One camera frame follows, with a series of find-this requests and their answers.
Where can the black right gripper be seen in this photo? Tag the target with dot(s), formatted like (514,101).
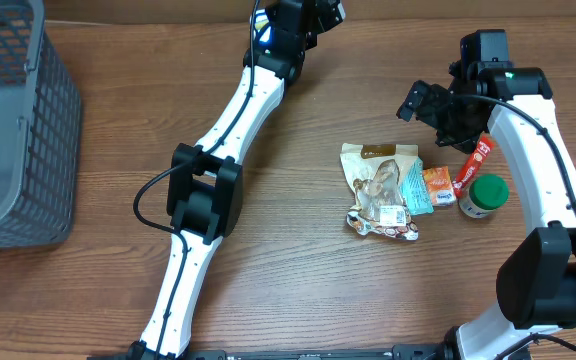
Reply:
(438,107)

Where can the beige paper snack bag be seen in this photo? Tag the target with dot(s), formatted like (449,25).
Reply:
(374,174)

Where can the teal tissue packet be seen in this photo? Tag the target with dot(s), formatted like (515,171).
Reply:
(415,192)

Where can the orange small box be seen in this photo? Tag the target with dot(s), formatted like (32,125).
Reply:
(439,186)

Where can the red snack bar wrapper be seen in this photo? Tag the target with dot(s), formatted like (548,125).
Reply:
(474,162)

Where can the silver snack wrapper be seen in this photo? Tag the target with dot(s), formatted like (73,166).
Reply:
(363,227)

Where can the green lid jar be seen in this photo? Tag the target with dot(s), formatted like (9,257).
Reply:
(483,196)

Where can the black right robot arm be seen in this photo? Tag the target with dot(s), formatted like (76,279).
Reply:
(536,286)

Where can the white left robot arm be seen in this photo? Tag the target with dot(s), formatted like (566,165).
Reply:
(205,191)

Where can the white barcode scanner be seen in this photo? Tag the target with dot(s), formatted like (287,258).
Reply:
(262,28)

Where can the grey plastic mesh basket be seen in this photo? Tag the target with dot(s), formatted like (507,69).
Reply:
(40,131)

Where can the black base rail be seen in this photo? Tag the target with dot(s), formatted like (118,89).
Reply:
(318,354)

